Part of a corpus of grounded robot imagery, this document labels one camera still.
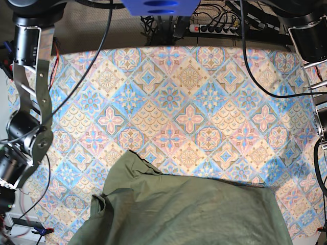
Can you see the green t-shirt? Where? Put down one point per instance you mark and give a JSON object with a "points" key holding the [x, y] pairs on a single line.
{"points": [[141, 205]]}

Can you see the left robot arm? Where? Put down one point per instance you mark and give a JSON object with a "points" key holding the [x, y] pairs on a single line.
{"points": [[306, 23]]}

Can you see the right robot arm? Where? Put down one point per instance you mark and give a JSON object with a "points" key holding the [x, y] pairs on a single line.
{"points": [[29, 127]]}

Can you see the patterned tablecloth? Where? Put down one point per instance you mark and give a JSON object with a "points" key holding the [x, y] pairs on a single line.
{"points": [[199, 111]]}

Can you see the white power strip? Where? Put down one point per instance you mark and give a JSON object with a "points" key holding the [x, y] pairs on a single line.
{"points": [[223, 30]]}

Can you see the blue orange clamp bottom left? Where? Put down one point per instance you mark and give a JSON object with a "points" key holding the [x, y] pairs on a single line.
{"points": [[42, 231]]}

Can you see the blue orange clamp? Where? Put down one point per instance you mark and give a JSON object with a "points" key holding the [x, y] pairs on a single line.
{"points": [[42, 231], [7, 58]]}

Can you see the blue orange clamp top left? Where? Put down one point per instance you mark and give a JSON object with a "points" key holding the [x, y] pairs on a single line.
{"points": [[7, 58]]}

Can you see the orange clamp bottom right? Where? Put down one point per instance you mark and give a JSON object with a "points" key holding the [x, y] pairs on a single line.
{"points": [[321, 229]]}

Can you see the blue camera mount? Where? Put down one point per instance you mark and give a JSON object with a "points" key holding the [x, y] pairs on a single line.
{"points": [[161, 7]]}

